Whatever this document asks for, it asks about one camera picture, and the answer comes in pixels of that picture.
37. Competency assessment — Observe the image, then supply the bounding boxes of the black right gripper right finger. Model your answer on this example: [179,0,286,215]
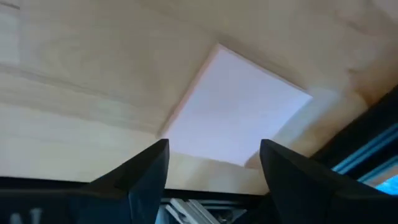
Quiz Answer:
[259,139,398,224]

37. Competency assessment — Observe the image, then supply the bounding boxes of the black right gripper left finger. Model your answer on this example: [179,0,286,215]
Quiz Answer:
[0,139,170,224]

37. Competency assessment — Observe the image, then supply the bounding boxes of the pale pink board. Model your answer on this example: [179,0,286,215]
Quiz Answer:
[157,43,313,167]

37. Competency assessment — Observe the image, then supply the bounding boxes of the silver aluminium extrusion bracket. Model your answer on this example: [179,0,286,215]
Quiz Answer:
[155,197,249,224]

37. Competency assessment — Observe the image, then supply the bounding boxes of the black table frame rails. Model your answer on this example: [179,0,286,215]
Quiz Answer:
[0,85,398,202]

